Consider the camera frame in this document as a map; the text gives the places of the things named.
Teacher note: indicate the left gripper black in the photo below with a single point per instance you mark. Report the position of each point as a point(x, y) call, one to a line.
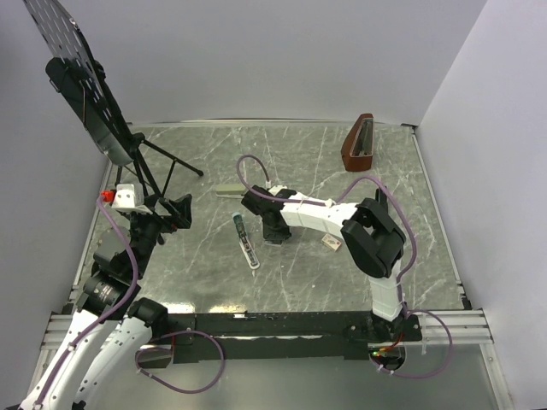
point(179, 208)

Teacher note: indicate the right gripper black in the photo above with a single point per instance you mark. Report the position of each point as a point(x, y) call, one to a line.
point(280, 236)

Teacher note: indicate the blue stapler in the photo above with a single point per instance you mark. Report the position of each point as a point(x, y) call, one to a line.
point(244, 242)

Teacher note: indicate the white staple box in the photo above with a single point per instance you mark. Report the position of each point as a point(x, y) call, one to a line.
point(331, 242)

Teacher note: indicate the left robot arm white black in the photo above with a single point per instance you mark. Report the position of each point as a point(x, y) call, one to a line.
point(110, 323)

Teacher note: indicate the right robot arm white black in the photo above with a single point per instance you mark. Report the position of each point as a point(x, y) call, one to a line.
point(373, 238)

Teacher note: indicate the beige stapler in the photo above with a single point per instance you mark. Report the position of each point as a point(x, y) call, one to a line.
point(233, 191)

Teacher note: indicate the black tripod stand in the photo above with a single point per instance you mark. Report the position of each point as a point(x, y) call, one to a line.
point(142, 171)

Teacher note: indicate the brown wooden metronome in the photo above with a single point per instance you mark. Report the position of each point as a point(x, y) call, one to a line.
point(357, 149)

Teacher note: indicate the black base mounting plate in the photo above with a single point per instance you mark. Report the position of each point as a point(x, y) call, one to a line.
point(254, 336)

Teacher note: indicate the black perforated panel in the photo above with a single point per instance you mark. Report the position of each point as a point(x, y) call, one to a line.
point(76, 75)

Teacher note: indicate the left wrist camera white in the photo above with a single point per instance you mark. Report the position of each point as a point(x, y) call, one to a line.
point(125, 198)

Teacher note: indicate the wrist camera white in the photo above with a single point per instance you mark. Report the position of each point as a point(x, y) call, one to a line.
point(274, 189)
point(125, 198)

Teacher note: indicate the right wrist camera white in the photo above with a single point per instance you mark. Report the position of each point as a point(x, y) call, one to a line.
point(274, 189)

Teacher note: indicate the aluminium rail frame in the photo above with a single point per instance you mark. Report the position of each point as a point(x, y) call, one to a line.
point(465, 327)

